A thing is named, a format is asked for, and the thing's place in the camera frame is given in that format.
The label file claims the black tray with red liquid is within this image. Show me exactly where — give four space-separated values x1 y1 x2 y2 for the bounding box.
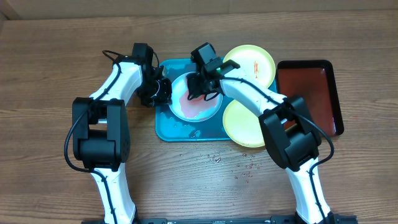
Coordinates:
275 60 345 136

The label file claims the light blue plate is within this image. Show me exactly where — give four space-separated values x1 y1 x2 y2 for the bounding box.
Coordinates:
169 72 223 123

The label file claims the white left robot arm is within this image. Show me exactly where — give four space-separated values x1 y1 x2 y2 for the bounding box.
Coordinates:
64 59 171 223

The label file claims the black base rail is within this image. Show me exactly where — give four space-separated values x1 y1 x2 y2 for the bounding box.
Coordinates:
81 214 358 224

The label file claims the yellow plate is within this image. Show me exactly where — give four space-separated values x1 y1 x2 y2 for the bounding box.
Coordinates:
223 100 265 148
223 45 275 88

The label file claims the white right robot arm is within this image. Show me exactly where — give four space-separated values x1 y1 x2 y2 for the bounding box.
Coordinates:
187 68 334 223

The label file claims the teal plastic tray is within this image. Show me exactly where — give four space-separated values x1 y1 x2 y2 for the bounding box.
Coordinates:
155 58 233 142

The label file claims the pink cleaning sponge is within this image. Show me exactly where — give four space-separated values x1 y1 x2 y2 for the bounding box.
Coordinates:
187 91 205 101

